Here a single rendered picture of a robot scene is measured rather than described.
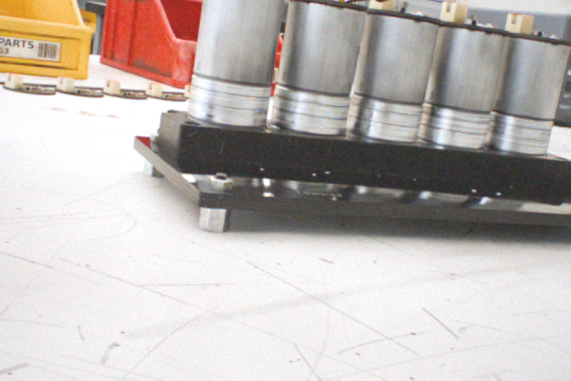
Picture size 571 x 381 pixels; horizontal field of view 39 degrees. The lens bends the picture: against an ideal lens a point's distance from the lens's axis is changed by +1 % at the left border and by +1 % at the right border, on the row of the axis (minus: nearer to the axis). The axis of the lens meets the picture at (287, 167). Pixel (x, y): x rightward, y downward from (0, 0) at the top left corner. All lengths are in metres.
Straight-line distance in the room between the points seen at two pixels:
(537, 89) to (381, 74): 0.06
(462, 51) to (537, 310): 0.11
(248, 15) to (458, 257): 0.09
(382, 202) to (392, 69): 0.06
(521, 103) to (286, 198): 0.12
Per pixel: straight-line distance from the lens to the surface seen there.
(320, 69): 0.25
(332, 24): 0.25
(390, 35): 0.26
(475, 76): 0.28
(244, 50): 0.24
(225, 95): 0.24
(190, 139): 0.23
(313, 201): 0.21
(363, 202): 0.21
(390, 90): 0.26
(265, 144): 0.24
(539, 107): 0.30
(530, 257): 0.24
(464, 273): 0.21
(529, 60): 0.29
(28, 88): 0.41
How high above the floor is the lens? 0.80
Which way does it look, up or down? 10 degrees down
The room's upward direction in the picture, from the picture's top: 9 degrees clockwise
